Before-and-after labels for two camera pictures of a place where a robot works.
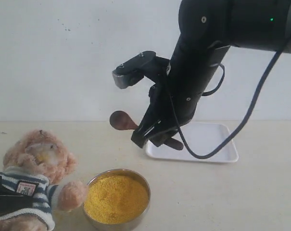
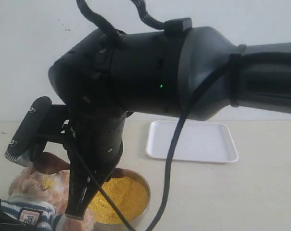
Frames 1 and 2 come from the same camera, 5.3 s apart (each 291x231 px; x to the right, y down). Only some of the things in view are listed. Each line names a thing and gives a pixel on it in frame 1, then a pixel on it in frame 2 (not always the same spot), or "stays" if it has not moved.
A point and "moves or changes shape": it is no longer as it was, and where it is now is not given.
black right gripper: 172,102 → 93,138
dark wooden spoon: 120,120 moves or changes shape
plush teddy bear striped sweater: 40,158 moves or changes shape
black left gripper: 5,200 → 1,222
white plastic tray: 203,138 stays
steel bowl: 116,199 stays
